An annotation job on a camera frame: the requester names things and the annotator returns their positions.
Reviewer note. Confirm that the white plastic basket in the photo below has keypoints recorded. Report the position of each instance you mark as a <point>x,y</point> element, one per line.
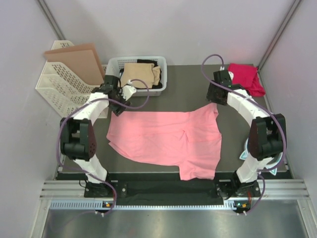
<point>116,65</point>

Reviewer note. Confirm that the brown cardboard folder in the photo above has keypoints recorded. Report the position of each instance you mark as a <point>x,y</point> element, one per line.
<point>82,59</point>

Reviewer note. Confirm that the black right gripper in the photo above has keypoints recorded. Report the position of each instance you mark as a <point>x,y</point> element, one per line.
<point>210,96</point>

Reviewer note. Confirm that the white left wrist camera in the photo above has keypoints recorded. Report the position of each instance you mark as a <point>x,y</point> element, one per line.
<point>128,90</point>

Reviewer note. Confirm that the black garment in basket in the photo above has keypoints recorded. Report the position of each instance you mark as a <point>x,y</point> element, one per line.
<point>139,84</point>

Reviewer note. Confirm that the white perforated file organizer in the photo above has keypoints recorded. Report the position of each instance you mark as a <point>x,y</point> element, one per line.
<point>61,87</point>

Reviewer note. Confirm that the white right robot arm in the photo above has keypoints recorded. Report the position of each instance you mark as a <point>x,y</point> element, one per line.
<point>267,139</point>

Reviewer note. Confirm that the pink t shirt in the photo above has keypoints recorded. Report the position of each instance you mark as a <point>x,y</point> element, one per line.
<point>189,140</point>

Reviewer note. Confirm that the slotted cable duct rail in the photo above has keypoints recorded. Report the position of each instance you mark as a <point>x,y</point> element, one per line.
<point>105,205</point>

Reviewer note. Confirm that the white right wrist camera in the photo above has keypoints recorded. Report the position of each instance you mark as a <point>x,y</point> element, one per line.
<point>229,72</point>

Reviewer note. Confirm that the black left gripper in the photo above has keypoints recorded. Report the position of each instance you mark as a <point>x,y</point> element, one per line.
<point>118,109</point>

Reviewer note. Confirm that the beige folded garment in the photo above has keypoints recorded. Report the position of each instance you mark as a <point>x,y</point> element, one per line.
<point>147,72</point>

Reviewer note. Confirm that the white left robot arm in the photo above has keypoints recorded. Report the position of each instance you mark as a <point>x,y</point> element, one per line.
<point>77,137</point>

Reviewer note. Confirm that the red t shirt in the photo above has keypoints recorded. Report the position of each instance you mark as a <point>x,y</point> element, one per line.
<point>247,77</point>

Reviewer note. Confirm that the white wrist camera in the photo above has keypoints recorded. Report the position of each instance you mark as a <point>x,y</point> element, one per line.
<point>229,72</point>
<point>128,90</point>

